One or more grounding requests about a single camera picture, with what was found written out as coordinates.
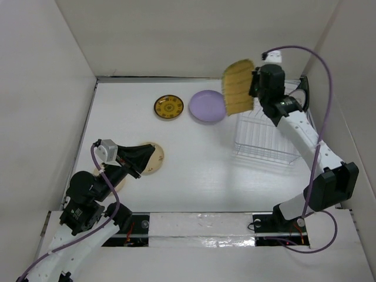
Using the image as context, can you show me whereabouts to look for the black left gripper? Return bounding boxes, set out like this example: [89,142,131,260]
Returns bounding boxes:
[96,143,156,200]

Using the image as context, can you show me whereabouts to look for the cream plate with motifs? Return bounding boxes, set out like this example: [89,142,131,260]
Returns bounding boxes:
[142,142,165,176]

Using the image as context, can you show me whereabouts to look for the bamboo weave pattern tray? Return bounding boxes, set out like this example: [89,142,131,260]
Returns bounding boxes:
[221,59,255,116]

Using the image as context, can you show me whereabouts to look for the white plate red characters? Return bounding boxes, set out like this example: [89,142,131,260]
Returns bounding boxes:
[289,89,307,111]

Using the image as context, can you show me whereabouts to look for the black floral square plate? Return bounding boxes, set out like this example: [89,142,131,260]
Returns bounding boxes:
[297,75,310,112]

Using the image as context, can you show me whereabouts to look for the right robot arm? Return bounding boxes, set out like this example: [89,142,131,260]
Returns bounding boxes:
[249,64,359,231]

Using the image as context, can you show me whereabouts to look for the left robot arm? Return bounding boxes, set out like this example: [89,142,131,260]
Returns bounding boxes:
[18,139,155,281]

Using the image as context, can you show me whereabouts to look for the cream plate with ink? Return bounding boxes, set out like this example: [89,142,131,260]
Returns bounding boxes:
[100,163,127,192]

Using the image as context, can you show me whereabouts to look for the yellow brown patterned plate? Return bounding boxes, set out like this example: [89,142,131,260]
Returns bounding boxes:
[153,95,184,120]

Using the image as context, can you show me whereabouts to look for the purple round plate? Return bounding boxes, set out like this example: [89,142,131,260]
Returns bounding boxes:
[189,90,226,123]

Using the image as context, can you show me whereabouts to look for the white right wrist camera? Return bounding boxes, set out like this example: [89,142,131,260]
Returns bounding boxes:
[261,50,282,64]

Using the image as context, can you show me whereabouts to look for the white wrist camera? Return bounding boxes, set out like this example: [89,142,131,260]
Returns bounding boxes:
[94,139,118,163]
[261,50,282,64]

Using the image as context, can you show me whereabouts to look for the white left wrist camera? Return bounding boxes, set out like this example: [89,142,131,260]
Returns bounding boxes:
[94,139,118,163]

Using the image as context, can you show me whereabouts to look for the white wire dish rack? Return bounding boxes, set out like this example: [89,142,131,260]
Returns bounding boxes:
[233,78,309,164]

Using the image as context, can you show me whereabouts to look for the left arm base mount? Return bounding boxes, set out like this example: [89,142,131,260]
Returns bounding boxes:
[102,213,150,247]

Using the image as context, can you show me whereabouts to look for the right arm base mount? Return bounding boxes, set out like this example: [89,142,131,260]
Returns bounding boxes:
[247,209,310,247]

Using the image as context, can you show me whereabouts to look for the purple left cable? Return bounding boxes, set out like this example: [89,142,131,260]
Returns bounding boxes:
[17,143,121,282]

